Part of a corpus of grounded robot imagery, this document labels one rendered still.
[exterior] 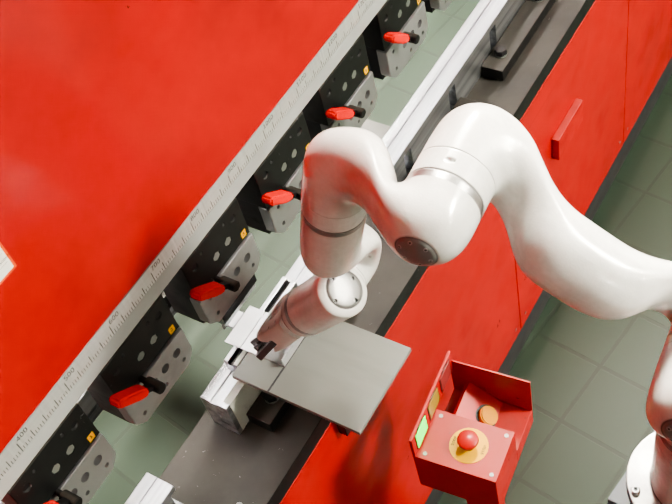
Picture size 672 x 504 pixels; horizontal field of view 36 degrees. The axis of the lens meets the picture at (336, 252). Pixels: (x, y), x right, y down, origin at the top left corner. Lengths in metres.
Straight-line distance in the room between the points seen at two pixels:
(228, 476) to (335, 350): 0.30
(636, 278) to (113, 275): 0.69
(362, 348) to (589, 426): 1.15
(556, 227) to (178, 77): 0.55
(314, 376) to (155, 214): 0.48
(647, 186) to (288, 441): 1.75
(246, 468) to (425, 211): 0.86
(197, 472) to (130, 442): 1.16
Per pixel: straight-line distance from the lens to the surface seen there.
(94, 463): 1.60
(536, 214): 1.25
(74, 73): 1.30
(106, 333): 1.50
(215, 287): 1.60
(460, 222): 1.19
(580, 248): 1.25
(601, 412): 2.88
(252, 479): 1.90
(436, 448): 1.97
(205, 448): 1.95
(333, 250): 1.43
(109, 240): 1.43
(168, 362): 1.64
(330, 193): 1.31
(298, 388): 1.82
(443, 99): 2.26
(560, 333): 3.01
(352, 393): 1.79
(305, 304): 1.61
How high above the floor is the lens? 2.52
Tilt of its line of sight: 51 degrees down
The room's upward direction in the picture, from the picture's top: 17 degrees counter-clockwise
